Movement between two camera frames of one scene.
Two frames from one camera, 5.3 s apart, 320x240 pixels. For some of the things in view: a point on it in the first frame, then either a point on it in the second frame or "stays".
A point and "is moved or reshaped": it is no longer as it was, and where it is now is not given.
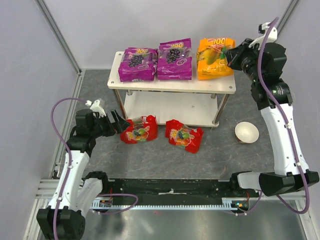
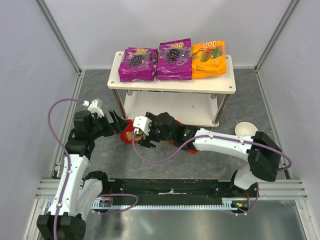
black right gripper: (238, 58) -> (149, 131)
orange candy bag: (211, 58) is moved or reshaped
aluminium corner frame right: (291, 6) stays
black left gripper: (111, 124) stays
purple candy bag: (138, 64) stays
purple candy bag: (174, 60) stays
